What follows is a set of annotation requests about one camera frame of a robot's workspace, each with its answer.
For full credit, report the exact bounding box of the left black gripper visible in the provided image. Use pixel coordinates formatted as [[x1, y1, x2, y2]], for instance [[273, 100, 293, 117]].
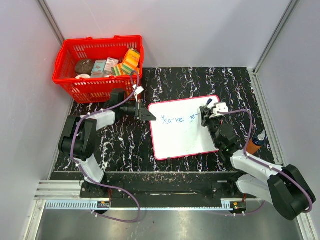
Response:
[[120, 100, 157, 122]]

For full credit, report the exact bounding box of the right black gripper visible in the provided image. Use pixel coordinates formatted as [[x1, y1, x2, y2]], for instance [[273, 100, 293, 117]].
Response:
[[201, 106, 222, 148]]

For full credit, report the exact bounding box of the blue capped whiteboard marker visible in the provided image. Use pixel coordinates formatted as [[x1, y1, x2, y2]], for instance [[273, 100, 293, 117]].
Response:
[[204, 98, 213, 108]]

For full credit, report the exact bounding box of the pink framed whiteboard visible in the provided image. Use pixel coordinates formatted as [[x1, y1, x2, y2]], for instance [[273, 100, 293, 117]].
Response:
[[148, 95, 220, 161]]

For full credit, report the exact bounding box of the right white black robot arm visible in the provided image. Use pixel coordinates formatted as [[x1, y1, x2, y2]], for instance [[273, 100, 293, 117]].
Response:
[[199, 102, 316, 221]]

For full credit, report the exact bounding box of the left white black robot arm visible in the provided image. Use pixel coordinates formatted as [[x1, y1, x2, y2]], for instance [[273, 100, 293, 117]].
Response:
[[58, 88, 157, 198]]

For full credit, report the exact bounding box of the green yellow sponge pack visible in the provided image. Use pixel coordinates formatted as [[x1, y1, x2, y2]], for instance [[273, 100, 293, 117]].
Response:
[[111, 63, 140, 76]]

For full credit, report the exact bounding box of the orange yellow sponge pack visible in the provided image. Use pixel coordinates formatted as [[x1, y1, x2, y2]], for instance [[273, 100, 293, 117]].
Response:
[[122, 48, 141, 70]]

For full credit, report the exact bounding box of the orange spray bottle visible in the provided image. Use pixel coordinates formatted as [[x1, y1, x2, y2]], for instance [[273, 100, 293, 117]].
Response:
[[246, 130, 266, 155]]

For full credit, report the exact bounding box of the pink white snack box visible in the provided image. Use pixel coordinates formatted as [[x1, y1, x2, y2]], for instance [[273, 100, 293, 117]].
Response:
[[103, 57, 119, 75]]

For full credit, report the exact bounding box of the light blue snack box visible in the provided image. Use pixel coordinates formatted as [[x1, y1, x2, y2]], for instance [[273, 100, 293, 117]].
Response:
[[90, 60, 106, 78]]

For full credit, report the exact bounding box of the white round lid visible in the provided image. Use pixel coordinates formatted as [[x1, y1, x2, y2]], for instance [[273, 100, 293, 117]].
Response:
[[75, 74, 91, 80]]

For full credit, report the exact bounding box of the red plastic shopping basket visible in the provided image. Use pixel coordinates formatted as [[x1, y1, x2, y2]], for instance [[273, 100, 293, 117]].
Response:
[[52, 35, 144, 104]]

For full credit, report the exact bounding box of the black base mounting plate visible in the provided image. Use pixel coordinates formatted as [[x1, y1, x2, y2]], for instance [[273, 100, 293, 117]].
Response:
[[80, 172, 244, 208]]

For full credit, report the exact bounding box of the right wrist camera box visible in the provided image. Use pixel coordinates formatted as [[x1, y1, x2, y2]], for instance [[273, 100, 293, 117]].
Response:
[[210, 102, 229, 118]]

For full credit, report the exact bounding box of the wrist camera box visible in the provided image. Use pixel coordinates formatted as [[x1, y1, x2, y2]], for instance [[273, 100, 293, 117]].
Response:
[[133, 84, 144, 101], [210, 102, 229, 118]]

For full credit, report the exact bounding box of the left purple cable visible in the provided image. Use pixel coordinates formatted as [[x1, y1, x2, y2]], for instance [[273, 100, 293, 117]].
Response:
[[69, 70, 145, 186]]

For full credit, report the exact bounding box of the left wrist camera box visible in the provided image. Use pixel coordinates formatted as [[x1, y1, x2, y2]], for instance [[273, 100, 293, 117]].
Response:
[[133, 84, 144, 101]]

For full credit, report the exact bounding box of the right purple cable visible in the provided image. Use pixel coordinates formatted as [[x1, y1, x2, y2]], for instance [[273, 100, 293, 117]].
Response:
[[218, 109, 315, 213]]

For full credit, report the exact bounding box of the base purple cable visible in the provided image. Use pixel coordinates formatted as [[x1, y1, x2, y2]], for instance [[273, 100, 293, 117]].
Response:
[[86, 188, 141, 225]]

